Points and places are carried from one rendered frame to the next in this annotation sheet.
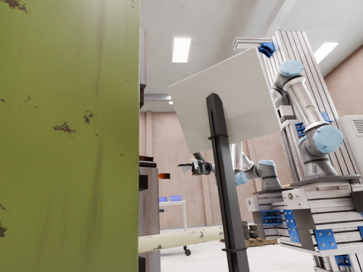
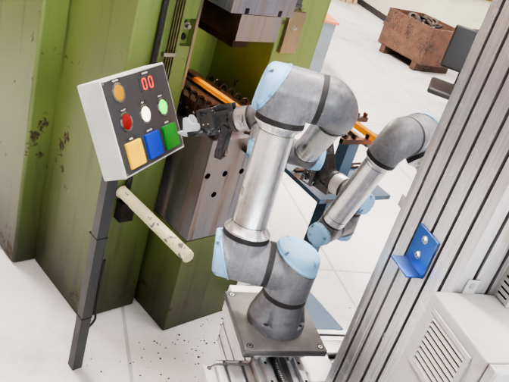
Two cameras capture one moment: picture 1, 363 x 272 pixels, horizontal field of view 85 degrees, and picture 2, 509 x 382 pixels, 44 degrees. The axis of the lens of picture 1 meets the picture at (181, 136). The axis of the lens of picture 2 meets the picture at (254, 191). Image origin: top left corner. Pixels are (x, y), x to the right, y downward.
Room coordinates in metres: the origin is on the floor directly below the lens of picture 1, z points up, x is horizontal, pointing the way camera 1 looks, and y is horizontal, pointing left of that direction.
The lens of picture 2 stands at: (0.56, -1.95, 1.82)
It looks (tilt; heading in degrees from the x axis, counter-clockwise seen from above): 27 degrees down; 74
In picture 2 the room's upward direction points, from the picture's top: 17 degrees clockwise
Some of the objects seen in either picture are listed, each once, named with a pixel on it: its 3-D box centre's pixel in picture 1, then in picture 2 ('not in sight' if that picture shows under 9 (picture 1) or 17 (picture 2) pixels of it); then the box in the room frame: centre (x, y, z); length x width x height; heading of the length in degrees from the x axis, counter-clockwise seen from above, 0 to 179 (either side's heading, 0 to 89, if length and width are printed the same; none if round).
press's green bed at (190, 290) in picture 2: not in sight; (173, 242); (0.96, 0.46, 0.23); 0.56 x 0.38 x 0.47; 123
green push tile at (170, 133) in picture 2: not in sight; (169, 136); (0.77, -0.11, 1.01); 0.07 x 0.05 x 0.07; 58
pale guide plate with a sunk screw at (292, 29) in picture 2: not in sight; (291, 32); (1.23, 0.53, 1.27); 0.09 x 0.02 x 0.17; 33
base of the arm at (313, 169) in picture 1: (318, 169); (280, 305); (1.07, -0.71, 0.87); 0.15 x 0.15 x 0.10
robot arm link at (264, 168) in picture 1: (266, 168); not in sight; (1.57, -0.65, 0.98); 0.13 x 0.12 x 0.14; 41
